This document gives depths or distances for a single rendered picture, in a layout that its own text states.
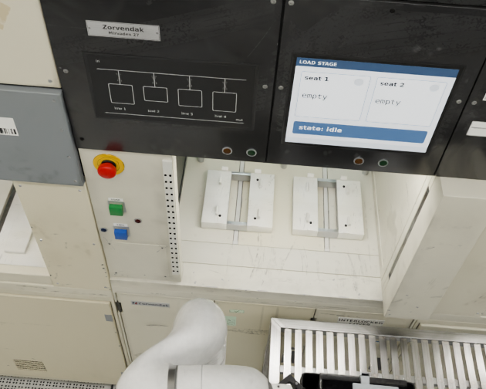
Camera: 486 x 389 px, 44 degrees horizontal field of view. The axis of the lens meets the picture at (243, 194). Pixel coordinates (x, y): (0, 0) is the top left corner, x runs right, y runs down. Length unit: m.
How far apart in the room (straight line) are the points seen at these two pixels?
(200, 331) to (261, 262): 0.82
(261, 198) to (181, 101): 0.74
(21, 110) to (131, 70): 0.25
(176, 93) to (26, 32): 0.28
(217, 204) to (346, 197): 0.40
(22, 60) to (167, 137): 0.30
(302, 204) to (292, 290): 0.29
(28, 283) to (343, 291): 0.90
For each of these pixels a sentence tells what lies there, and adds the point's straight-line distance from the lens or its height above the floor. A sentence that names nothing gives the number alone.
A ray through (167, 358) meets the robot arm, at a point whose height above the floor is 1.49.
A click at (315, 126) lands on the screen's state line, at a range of 1.18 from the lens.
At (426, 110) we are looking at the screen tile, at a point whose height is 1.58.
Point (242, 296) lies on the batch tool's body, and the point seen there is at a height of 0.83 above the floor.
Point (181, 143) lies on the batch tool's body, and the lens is 1.24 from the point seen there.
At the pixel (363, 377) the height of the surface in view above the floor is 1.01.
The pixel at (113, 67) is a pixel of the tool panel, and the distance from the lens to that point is 1.13.
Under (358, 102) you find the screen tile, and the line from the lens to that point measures 1.14.
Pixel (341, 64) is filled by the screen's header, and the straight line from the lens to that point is 1.08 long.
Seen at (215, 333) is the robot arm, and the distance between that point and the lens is 0.97.
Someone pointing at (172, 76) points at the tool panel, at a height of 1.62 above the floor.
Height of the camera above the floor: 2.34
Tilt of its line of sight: 51 degrees down
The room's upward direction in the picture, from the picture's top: 4 degrees clockwise
